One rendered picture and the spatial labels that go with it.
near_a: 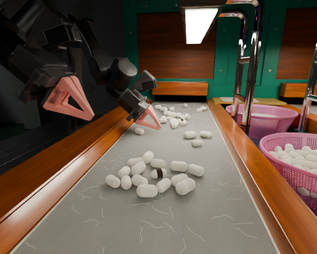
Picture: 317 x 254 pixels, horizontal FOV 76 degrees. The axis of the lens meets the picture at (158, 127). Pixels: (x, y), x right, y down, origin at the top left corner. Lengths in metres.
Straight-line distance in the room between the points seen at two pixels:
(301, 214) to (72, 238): 0.28
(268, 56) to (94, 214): 1.12
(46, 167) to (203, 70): 0.96
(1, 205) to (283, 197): 0.38
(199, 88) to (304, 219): 0.90
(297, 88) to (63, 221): 1.15
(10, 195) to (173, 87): 0.92
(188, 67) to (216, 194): 0.91
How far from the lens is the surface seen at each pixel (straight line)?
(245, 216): 0.33
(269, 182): 0.38
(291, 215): 0.32
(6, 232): 0.32
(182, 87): 1.12
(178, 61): 1.19
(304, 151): 0.61
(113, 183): 0.36
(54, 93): 0.39
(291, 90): 1.24
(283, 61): 1.29
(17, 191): 0.38
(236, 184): 0.40
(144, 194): 0.34
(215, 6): 0.42
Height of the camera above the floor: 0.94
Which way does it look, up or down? 17 degrees down
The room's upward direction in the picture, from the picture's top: straight up
